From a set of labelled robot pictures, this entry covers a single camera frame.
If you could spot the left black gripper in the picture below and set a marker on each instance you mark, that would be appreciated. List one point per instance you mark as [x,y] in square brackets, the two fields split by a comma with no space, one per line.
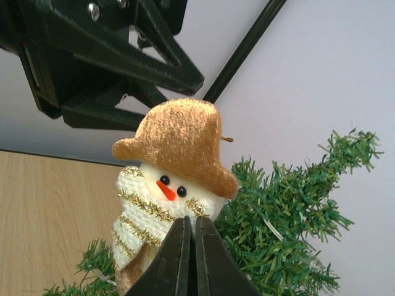
[81,57]

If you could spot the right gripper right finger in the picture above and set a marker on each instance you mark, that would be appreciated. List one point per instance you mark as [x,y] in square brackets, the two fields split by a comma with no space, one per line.
[217,272]

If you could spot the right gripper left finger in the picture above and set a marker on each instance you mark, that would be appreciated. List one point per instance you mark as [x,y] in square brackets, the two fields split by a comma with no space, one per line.
[169,271]

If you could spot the small green christmas tree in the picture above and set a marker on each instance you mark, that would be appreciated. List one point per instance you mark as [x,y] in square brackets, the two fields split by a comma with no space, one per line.
[294,200]

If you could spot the clear string light garland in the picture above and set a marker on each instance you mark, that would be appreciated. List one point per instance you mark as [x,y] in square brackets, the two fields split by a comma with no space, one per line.
[293,246]

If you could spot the brown round doll ornament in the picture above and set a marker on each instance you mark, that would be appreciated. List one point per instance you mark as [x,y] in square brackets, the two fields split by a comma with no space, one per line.
[177,145]

